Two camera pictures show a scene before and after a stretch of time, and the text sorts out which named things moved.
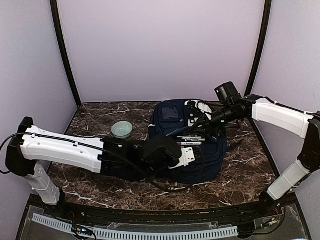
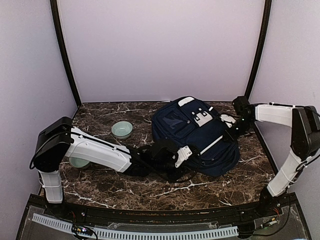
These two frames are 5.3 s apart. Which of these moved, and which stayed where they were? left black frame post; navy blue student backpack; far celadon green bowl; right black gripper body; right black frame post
Moved: navy blue student backpack; right black gripper body
Stayed: left black frame post; right black frame post; far celadon green bowl
